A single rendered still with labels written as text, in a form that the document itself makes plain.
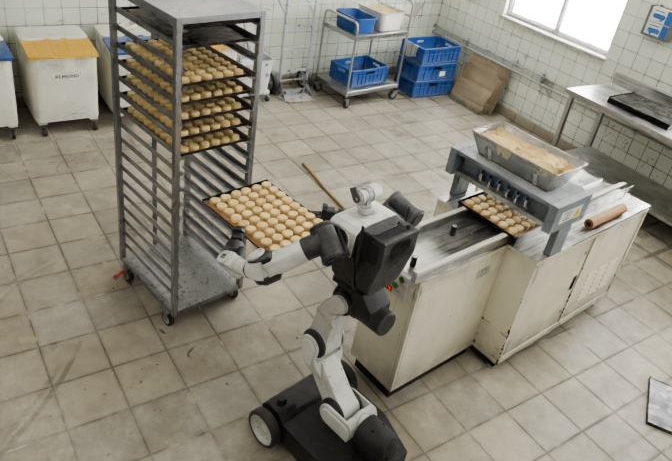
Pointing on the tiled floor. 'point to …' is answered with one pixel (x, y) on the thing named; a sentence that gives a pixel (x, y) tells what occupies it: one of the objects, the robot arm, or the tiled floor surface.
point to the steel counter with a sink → (661, 206)
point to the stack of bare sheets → (659, 405)
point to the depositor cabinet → (550, 275)
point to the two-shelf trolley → (354, 53)
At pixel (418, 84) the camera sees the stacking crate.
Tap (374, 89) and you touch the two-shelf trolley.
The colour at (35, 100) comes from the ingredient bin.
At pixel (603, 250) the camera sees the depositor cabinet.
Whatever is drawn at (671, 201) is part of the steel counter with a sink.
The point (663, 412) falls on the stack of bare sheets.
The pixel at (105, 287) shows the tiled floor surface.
